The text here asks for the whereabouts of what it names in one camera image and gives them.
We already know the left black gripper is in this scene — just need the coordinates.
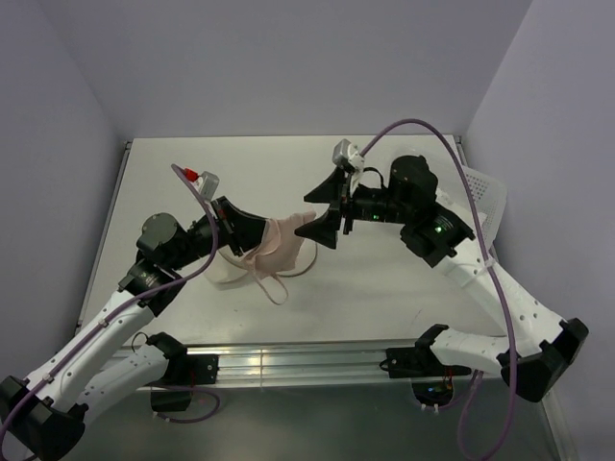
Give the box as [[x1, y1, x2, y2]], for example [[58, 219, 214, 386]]
[[167, 196, 281, 271]]

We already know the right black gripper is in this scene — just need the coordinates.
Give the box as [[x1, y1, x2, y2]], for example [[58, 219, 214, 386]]
[[295, 166, 412, 249]]

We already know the pink bra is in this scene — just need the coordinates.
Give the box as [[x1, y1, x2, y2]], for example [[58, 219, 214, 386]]
[[240, 208, 318, 306]]

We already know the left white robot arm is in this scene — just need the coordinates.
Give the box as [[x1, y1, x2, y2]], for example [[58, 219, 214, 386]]
[[1, 197, 266, 460]]

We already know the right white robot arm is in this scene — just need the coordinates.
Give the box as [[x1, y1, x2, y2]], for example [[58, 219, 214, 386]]
[[296, 156, 589, 402]]

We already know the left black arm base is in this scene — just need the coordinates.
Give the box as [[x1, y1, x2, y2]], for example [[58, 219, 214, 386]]
[[150, 354, 221, 425]]

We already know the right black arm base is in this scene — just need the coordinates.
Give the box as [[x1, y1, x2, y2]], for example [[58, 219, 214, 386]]
[[379, 324, 478, 415]]

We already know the white mesh laundry bag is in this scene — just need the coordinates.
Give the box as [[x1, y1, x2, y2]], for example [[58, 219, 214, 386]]
[[205, 243, 318, 285]]

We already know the white garment in basket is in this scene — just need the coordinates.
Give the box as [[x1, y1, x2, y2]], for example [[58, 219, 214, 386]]
[[436, 188, 472, 221]]

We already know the clear plastic perforated basket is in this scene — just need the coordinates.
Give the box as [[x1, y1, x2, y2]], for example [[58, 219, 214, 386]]
[[427, 155, 507, 251]]

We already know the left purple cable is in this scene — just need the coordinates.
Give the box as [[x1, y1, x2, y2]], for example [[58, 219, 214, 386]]
[[0, 162, 225, 460]]

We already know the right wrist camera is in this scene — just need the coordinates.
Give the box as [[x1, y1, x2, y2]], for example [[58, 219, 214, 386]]
[[332, 139, 365, 174]]

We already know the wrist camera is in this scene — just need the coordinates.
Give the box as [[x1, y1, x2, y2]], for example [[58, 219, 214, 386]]
[[332, 139, 365, 174], [184, 168, 220, 201]]

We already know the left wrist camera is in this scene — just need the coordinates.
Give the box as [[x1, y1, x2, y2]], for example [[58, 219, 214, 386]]
[[184, 168, 220, 201]]

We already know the aluminium rail frame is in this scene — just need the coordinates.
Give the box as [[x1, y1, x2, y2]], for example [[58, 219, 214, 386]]
[[28, 136, 578, 461]]

